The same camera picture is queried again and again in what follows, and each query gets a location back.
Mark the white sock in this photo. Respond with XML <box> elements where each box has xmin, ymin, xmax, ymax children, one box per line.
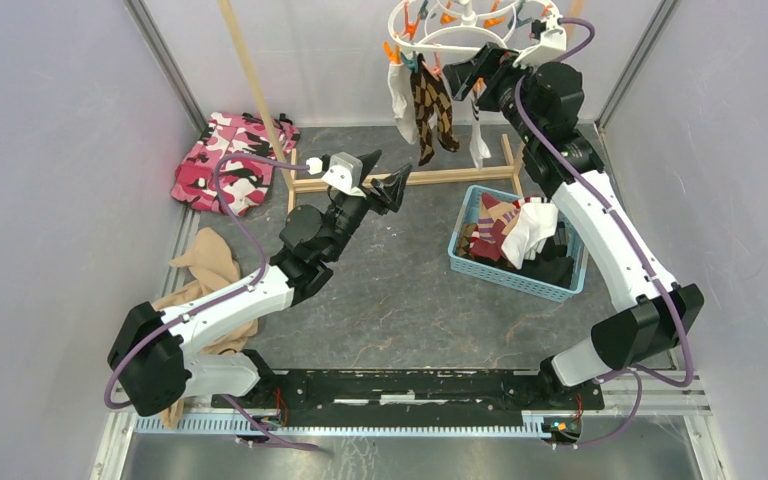
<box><xmin>501</xmin><ymin>197</ymin><xmax>559</xmax><ymax>269</ymax></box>
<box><xmin>387</xmin><ymin>63</ymin><xmax>419</xmax><ymax>145</ymax></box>
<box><xmin>469</xmin><ymin>90</ymin><xmax>491</xmax><ymax>170</ymax></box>

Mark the beige cloth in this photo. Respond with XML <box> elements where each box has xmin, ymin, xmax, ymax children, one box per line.
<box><xmin>152</xmin><ymin>227</ymin><xmax>261</xmax><ymax>431</ymax></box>

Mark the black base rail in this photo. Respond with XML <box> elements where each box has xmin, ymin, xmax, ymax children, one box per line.
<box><xmin>237</xmin><ymin>369</ymin><xmax>605</xmax><ymax>427</ymax></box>

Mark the red striped sock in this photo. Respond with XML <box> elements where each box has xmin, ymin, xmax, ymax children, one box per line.
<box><xmin>469</xmin><ymin>193</ymin><xmax>521</xmax><ymax>261</ymax></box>

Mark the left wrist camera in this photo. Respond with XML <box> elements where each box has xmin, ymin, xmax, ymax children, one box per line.
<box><xmin>305</xmin><ymin>152</ymin><xmax>362</xmax><ymax>196</ymax></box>

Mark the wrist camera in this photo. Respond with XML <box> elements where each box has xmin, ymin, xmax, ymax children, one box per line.
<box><xmin>513</xmin><ymin>16</ymin><xmax>567</xmax><ymax>69</ymax></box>
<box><xmin>305</xmin><ymin>152</ymin><xmax>362</xmax><ymax>196</ymax></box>

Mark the pink clothespin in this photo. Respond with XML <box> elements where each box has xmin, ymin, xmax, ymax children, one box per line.
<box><xmin>425</xmin><ymin>53</ymin><xmax>443</xmax><ymax>81</ymax></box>

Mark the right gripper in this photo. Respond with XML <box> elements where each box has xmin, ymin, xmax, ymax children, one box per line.
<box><xmin>444</xmin><ymin>42</ymin><xmax>548</xmax><ymax>145</ymax></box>

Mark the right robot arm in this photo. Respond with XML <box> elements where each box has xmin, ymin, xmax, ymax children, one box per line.
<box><xmin>443</xmin><ymin>43</ymin><xmax>704</xmax><ymax>408</ymax></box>

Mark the white plastic clip hanger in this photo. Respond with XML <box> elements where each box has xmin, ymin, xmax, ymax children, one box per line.
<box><xmin>383</xmin><ymin>1</ymin><xmax>565</xmax><ymax>65</ymax></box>

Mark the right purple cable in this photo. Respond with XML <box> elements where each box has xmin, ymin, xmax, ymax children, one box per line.
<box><xmin>513</xmin><ymin>16</ymin><xmax>695</xmax><ymax>448</ymax></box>

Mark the purple cable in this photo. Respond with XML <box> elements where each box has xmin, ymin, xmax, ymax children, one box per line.
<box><xmin>513</xmin><ymin>16</ymin><xmax>695</xmax><ymax>448</ymax></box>
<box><xmin>103</xmin><ymin>152</ymin><xmax>329</xmax><ymax>452</ymax></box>

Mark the wooden drying rack frame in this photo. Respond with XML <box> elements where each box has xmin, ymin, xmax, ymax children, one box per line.
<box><xmin>216</xmin><ymin>0</ymin><xmax>587</xmax><ymax>215</ymax></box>

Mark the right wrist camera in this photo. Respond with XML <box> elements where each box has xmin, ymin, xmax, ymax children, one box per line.
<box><xmin>513</xmin><ymin>16</ymin><xmax>567</xmax><ymax>69</ymax></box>

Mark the pink camouflage cloth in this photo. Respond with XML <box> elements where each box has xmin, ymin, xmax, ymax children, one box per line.
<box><xmin>170</xmin><ymin>112</ymin><xmax>276</xmax><ymax>216</ymax></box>

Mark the blue plastic basket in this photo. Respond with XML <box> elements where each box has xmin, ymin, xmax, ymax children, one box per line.
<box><xmin>447</xmin><ymin>185</ymin><xmax>587</xmax><ymax>303</ymax></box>

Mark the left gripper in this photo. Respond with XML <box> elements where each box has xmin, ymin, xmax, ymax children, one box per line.
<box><xmin>323</xmin><ymin>150</ymin><xmax>413</xmax><ymax>262</ymax></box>

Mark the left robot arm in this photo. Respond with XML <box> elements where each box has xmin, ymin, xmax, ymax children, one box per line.
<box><xmin>104</xmin><ymin>150</ymin><xmax>413</xmax><ymax>417</ymax></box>

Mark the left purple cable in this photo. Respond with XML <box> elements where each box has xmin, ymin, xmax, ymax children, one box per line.
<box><xmin>103</xmin><ymin>152</ymin><xmax>329</xmax><ymax>452</ymax></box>

